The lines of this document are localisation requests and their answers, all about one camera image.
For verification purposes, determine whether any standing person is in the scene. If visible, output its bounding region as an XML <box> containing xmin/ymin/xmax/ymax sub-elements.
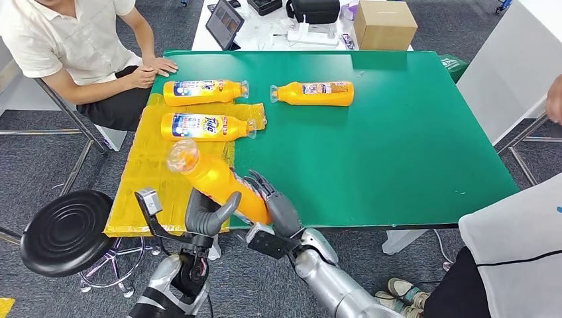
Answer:
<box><xmin>375</xmin><ymin>74</ymin><xmax>562</xmax><ymax>318</ymax></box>

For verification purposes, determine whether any black bag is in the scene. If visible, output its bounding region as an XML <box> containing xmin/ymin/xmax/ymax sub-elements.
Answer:
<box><xmin>285</xmin><ymin>0</ymin><xmax>341</xmax><ymax>25</ymax></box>

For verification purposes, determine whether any white side table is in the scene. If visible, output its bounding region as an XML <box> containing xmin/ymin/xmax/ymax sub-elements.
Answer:
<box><xmin>456</xmin><ymin>0</ymin><xmax>562</xmax><ymax>186</ymax></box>

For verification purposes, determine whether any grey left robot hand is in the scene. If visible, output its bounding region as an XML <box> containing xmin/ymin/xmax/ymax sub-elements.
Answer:
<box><xmin>184</xmin><ymin>188</ymin><xmax>243</xmax><ymax>238</ymax></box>

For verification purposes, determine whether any black round stool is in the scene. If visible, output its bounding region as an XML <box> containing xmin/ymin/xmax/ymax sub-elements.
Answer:
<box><xmin>20</xmin><ymin>189</ymin><xmax>161</xmax><ymax>298</ymax></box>

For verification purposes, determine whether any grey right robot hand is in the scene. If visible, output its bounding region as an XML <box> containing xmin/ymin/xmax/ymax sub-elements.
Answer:
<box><xmin>243</xmin><ymin>170</ymin><xmax>305</xmax><ymax>240</ymax></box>

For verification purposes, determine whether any black tray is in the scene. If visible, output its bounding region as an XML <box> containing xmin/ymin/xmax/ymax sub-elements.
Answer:
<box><xmin>247</xmin><ymin>0</ymin><xmax>283</xmax><ymax>17</ymax></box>

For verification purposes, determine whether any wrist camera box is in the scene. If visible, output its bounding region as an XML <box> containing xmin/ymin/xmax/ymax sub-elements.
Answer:
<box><xmin>135</xmin><ymin>187</ymin><xmax>158</xmax><ymax>217</ymax></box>
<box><xmin>245</xmin><ymin>222</ymin><xmax>304</xmax><ymax>260</ymax></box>

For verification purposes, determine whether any black tablet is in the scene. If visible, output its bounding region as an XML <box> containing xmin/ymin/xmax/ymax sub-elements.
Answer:
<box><xmin>205</xmin><ymin>0</ymin><xmax>245</xmax><ymax>52</ymax></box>

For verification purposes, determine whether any white bench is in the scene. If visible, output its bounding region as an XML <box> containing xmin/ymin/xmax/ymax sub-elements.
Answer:
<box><xmin>0</xmin><ymin>57</ymin><xmax>129</xmax><ymax>153</ymax></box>

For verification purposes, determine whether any black phone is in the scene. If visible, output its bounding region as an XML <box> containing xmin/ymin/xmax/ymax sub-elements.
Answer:
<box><xmin>206</xmin><ymin>0</ymin><xmax>242</xmax><ymax>13</ymax></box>

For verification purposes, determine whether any seated person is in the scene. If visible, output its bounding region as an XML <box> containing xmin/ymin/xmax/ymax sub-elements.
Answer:
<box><xmin>0</xmin><ymin>0</ymin><xmax>179</xmax><ymax>133</ymax></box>

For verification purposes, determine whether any steel table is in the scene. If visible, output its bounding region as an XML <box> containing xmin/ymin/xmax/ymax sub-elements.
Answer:
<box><xmin>0</xmin><ymin>57</ymin><xmax>109</xmax><ymax>246</ymax></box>

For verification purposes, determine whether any orange detergent bottle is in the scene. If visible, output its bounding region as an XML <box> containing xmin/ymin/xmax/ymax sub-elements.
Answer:
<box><xmin>166</xmin><ymin>138</ymin><xmax>273</xmax><ymax>225</ymax></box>
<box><xmin>160</xmin><ymin>113</ymin><xmax>257</xmax><ymax>142</ymax></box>
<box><xmin>162</xmin><ymin>79</ymin><xmax>250</xmax><ymax>107</ymax></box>
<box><xmin>269</xmin><ymin>81</ymin><xmax>355</xmax><ymax>107</ymax></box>

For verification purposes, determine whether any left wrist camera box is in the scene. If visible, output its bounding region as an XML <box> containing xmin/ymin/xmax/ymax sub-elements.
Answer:
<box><xmin>135</xmin><ymin>187</ymin><xmax>158</xmax><ymax>217</ymax></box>

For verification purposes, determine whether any brown cardboard box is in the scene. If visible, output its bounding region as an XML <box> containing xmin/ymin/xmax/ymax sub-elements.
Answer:
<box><xmin>353</xmin><ymin>0</ymin><xmax>418</xmax><ymax>51</ymax></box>

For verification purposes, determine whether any purple white tissue pack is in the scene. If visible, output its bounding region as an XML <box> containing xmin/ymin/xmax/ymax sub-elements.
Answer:
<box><xmin>341</xmin><ymin>0</ymin><xmax>360</xmax><ymax>21</ymax></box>

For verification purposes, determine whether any white floor cable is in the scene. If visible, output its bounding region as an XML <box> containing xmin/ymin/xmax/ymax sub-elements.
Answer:
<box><xmin>432</xmin><ymin>229</ymin><xmax>459</xmax><ymax>272</ymax></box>

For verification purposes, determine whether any white power strip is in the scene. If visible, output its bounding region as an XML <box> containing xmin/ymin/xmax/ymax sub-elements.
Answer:
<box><xmin>286</xmin><ymin>15</ymin><xmax>340</xmax><ymax>47</ymax></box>

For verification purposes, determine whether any yellow taped cardboard sheet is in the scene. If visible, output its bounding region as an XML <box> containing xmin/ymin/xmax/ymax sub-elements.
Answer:
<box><xmin>103</xmin><ymin>92</ymin><xmax>267</xmax><ymax>238</ymax></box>

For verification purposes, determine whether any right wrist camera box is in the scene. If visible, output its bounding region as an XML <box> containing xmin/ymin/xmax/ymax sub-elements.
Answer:
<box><xmin>245</xmin><ymin>222</ymin><xmax>304</xmax><ymax>260</ymax></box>

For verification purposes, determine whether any green printed bag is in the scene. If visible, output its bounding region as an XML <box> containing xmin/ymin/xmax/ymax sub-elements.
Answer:
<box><xmin>438</xmin><ymin>53</ymin><xmax>469</xmax><ymax>83</ymax></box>

